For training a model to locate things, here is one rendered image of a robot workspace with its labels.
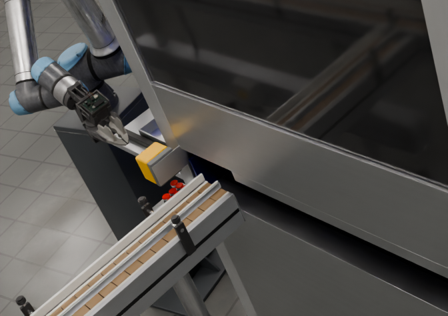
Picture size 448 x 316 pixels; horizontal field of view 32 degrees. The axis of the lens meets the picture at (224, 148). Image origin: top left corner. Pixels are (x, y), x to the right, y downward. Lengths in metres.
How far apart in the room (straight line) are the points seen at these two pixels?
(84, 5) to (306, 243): 1.10
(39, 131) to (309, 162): 3.17
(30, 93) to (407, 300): 1.23
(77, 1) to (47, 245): 1.53
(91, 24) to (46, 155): 1.89
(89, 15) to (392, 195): 1.36
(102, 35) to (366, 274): 1.26
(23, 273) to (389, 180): 2.48
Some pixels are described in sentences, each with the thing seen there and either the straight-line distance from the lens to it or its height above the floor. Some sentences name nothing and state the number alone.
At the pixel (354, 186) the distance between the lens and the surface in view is 1.46.
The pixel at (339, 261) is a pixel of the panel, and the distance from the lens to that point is 1.71.
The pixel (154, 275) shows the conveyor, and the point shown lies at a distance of 1.81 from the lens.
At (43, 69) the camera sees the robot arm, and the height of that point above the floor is 1.20.
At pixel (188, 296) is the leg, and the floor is 0.75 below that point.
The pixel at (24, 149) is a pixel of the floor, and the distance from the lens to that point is 4.48.
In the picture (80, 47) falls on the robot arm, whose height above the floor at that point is 1.02.
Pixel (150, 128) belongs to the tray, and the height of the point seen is 0.90.
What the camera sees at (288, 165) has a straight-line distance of 1.58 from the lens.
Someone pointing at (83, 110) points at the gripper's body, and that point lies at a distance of 2.06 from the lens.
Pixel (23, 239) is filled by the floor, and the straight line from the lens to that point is 3.81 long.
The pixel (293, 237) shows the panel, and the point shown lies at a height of 0.88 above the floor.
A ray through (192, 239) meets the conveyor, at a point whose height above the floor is 0.91.
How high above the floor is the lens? 2.06
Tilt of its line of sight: 34 degrees down
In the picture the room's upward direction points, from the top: 23 degrees counter-clockwise
